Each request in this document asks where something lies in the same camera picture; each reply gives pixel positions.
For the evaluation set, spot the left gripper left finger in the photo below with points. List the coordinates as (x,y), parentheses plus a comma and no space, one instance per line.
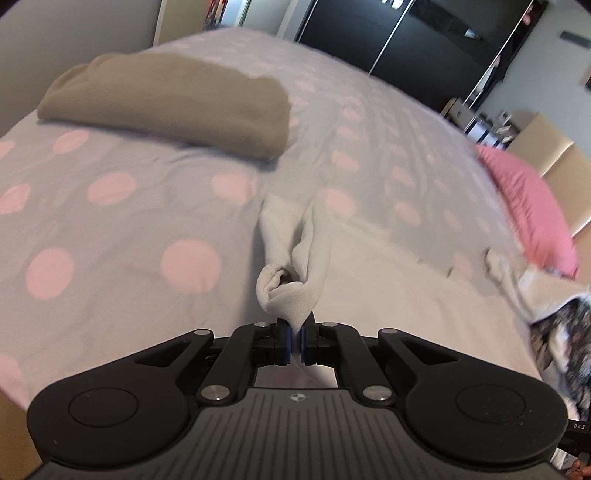
(124,411)

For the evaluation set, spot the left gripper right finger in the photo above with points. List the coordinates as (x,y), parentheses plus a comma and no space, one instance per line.
(462,409)

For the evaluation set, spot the white sweatshirt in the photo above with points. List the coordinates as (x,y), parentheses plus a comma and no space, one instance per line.
(345,271)

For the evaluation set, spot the person's right hand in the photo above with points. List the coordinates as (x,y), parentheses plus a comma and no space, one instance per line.
(579,471)

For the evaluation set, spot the dark floral garment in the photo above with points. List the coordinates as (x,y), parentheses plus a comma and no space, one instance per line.
(561,347)

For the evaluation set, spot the white fleece garment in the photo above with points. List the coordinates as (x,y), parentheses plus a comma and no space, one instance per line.
(534,293)

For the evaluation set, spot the pink pillow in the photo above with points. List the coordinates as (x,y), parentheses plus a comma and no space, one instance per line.
(540,222)

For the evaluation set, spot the beige padded headboard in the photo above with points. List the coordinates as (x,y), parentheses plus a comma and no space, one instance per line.
(564,167)

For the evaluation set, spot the white nightstand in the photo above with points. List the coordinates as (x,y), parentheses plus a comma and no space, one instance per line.
(478,127)

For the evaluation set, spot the black sliding wardrobe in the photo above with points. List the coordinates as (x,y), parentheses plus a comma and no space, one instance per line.
(433,51)

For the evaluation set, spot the cream bedroom door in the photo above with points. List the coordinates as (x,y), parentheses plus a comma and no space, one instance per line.
(178,19)

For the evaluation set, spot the grey wall bracket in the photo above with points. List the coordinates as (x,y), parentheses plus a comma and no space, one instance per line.
(576,39)

